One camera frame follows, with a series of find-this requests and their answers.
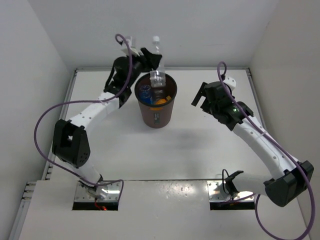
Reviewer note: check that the clear bottle white label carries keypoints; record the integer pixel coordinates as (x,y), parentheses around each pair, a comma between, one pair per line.
(158,93)

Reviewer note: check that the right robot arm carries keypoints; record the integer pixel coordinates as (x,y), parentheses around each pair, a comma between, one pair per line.
(285,182)

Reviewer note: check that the clear bottle blue label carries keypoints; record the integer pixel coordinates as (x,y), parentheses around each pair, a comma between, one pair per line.
(145,94)

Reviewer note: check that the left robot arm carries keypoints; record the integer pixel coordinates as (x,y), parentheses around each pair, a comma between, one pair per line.
(71,137)

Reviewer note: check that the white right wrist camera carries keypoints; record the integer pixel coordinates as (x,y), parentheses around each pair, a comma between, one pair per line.
(230,82)

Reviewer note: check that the metal base plate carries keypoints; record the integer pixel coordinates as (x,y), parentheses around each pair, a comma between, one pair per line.
(216,193)
(110,191)

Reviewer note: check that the brown plastic waste bin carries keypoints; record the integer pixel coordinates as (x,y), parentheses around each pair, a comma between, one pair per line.
(157,115)

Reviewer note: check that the clear plastic bottle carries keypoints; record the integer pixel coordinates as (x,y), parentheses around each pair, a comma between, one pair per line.
(158,76)

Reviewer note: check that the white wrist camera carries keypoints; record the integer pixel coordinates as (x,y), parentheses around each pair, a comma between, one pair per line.
(230,82)
(131,41)

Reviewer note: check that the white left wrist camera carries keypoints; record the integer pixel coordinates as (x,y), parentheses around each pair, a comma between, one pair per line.
(131,41)

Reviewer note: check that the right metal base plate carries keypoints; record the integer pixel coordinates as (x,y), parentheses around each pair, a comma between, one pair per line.
(216,193)

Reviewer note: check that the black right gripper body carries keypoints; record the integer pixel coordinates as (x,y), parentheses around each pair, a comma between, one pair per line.
(208,107)

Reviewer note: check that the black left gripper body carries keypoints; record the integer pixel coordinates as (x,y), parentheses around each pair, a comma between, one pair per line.
(136,69)

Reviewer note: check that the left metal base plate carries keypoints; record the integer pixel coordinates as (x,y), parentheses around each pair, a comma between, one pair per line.
(110,191)

